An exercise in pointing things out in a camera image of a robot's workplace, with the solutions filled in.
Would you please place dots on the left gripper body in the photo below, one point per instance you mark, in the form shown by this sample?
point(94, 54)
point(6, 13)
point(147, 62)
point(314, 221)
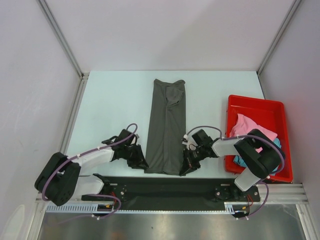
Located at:
point(132, 154)

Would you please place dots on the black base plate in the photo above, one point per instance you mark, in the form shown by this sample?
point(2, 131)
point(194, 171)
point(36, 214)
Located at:
point(173, 194)

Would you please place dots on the left cable duct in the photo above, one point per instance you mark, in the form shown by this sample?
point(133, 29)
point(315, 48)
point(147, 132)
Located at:
point(81, 208)

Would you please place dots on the aluminium corner post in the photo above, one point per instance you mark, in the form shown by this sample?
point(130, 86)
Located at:
point(57, 31)
point(279, 34)

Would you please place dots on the left aluminium corner post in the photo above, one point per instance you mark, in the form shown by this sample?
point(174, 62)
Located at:
point(57, 31)

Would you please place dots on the red plastic bin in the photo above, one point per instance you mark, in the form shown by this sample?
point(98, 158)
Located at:
point(268, 114)

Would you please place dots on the cable duct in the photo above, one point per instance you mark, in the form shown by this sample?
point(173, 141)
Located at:
point(239, 207)
point(81, 208)

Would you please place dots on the pink t shirt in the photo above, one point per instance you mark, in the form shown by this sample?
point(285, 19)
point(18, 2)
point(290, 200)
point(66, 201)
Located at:
point(245, 124)

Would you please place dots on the blue t shirt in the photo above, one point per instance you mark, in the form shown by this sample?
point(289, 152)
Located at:
point(240, 161)

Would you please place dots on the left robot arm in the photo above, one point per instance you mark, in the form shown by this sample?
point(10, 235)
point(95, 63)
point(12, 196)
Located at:
point(63, 178)

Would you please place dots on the right aluminium corner post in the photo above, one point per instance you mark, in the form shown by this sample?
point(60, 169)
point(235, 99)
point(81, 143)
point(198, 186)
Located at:
point(279, 34)

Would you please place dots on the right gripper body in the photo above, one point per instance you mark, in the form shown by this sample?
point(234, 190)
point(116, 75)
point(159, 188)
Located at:
point(193, 157)

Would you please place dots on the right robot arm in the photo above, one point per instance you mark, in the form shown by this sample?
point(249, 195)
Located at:
point(225, 146)

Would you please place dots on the dark grey t shirt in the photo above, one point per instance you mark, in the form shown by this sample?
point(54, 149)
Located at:
point(167, 126)

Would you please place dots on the right cable duct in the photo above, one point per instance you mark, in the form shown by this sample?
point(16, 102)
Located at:
point(239, 207)

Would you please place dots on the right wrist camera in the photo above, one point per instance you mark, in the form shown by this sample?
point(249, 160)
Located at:
point(185, 140)

